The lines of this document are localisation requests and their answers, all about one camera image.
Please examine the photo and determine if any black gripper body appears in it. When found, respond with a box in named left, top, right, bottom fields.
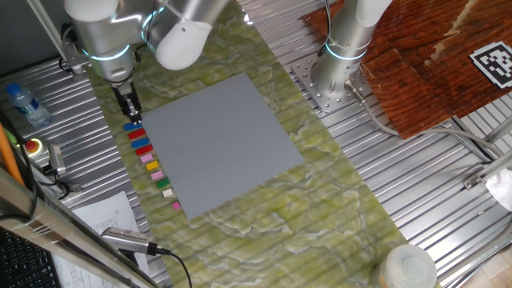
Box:
left=110, top=82, right=139, bottom=113

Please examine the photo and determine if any aluminium profile with bracket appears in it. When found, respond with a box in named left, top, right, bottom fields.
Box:
left=462, top=115, right=512, bottom=191

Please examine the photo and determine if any green marble pattern mat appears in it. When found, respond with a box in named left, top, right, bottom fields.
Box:
left=78, top=11, right=441, bottom=288

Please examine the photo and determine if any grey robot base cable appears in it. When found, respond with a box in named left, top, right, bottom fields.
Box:
left=344, top=79, right=505, bottom=159

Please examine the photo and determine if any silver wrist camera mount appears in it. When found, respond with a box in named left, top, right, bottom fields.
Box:
left=59, top=23, right=91, bottom=76

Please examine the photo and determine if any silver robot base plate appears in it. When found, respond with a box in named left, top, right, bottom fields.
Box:
left=290, top=54, right=375, bottom=114

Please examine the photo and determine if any printed white paper sheet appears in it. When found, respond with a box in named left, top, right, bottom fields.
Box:
left=51, top=190, right=151, bottom=288

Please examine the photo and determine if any silver camera device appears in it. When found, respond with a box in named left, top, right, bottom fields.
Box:
left=100, top=226, right=159, bottom=257

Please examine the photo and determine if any white plastic container lid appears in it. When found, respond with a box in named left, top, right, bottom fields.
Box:
left=378, top=243, right=438, bottom=288

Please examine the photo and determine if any grey switch box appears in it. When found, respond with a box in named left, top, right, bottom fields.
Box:
left=46, top=143, right=67, bottom=176

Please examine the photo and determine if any aluminium diagonal strut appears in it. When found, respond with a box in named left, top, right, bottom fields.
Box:
left=26, top=0, right=75, bottom=73

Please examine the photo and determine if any red emergency stop button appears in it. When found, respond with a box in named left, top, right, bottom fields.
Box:
left=22, top=138, right=44, bottom=158

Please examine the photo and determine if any grey frame bar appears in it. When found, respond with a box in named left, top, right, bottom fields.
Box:
left=0, top=166, right=161, bottom=288

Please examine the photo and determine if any clear plastic water bottle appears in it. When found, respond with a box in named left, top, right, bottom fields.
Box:
left=5, top=82, right=52, bottom=129

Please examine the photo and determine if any grey Lego baseplate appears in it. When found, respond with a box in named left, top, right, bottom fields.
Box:
left=138, top=72, right=305, bottom=220

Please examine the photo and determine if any brown wood grain board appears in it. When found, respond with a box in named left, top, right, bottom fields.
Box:
left=300, top=0, right=512, bottom=140

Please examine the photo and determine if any black switch box cable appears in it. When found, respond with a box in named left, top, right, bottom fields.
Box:
left=23, top=151, right=81, bottom=201

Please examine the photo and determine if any black white fiducial marker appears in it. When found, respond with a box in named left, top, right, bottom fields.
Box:
left=469, top=41, right=512, bottom=90

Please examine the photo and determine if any black camera cable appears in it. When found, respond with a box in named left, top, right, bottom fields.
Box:
left=154, top=246, right=193, bottom=288

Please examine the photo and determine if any black keyboard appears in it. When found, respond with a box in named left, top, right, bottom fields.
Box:
left=0, top=227, right=63, bottom=288

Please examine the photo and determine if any orange pole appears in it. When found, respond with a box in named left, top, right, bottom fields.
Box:
left=0, top=122, right=25, bottom=186

